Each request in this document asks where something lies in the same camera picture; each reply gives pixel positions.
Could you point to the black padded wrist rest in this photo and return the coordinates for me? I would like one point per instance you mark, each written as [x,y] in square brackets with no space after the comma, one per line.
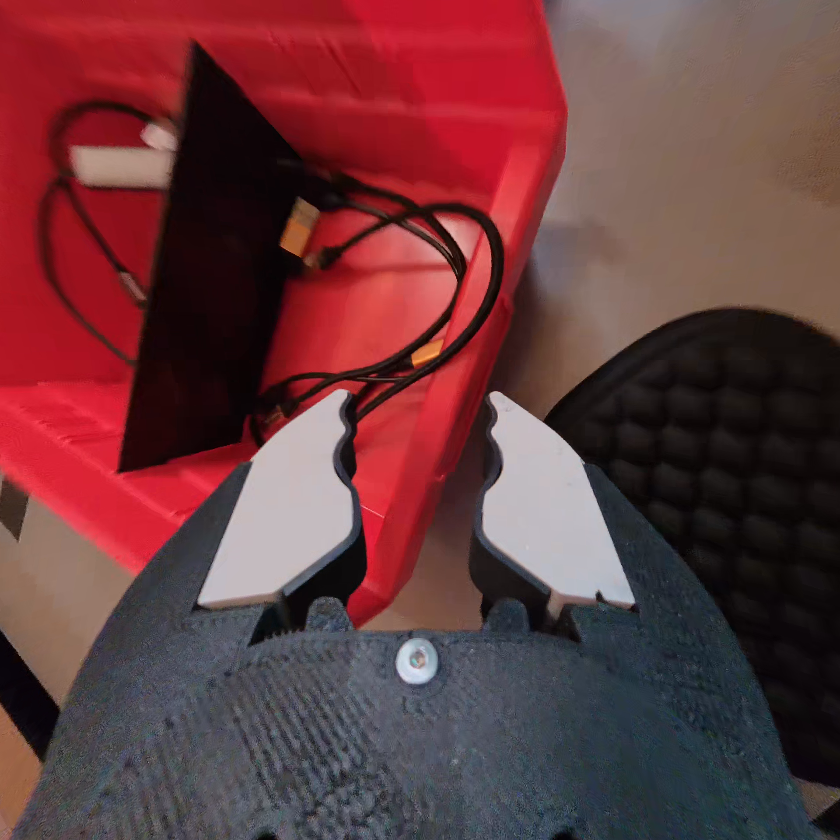
[722,459]

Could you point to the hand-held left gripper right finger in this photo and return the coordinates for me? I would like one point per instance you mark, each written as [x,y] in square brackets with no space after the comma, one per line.
[551,518]

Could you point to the black bin divider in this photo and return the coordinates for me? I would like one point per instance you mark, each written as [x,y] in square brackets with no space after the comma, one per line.
[210,295]

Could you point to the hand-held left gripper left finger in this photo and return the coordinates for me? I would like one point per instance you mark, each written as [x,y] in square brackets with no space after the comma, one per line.
[282,518]

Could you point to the red plastic bin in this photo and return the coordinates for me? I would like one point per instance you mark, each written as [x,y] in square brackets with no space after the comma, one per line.
[394,85]

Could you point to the white usb hub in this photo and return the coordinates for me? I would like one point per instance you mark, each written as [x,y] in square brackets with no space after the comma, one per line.
[118,165]

